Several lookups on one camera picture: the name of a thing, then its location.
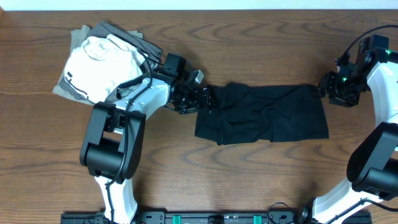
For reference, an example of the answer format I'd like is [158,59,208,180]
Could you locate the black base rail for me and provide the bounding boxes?
[60,210,373,224]

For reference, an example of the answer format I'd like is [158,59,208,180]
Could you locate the black polo shirt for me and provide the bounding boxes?
[195,83,329,145]

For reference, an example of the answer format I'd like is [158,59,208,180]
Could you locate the white folded shirt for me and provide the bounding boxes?
[64,34,147,104]

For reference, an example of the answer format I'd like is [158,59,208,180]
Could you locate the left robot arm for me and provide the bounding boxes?
[80,54,214,223]

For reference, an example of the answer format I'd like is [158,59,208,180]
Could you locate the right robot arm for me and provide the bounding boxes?
[299,30,397,223]

